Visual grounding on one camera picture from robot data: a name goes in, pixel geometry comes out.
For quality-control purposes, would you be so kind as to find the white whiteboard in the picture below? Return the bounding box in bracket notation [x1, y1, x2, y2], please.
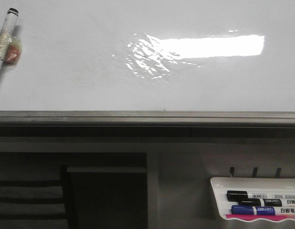
[0, 0, 295, 112]

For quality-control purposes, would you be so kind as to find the black wall hook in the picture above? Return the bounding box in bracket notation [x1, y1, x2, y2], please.
[275, 167, 282, 178]
[230, 167, 235, 177]
[252, 167, 258, 178]

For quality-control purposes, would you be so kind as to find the white plastic marker tray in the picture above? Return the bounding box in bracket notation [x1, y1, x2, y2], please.
[211, 177, 295, 229]

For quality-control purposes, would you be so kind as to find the black wall hook right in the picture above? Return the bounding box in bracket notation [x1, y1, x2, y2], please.
[275, 167, 282, 178]

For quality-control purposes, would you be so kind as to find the black capped marker middle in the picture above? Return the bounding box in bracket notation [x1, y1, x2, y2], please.
[239, 198, 295, 207]

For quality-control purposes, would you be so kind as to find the dark cabinet panel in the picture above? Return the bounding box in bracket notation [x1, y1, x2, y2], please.
[66, 166, 148, 229]

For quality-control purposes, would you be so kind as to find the dark chair back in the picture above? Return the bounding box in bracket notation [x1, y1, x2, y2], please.
[0, 166, 79, 229]

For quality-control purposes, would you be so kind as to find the black wall hook left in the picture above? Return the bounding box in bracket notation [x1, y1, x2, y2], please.
[230, 167, 235, 177]

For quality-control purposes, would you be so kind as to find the blue capped marker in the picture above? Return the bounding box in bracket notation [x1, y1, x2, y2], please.
[231, 205, 295, 216]

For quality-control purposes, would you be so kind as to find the black capped marker upper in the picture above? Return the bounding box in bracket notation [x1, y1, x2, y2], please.
[226, 190, 295, 201]

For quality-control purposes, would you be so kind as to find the black capped marker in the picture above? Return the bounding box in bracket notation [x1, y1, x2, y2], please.
[239, 198, 295, 207]
[226, 190, 295, 201]

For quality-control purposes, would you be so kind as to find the white taped whiteboard marker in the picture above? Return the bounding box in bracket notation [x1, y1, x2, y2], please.
[0, 8, 22, 72]

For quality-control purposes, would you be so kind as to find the black wall hook middle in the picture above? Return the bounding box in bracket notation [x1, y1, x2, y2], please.
[252, 167, 258, 178]

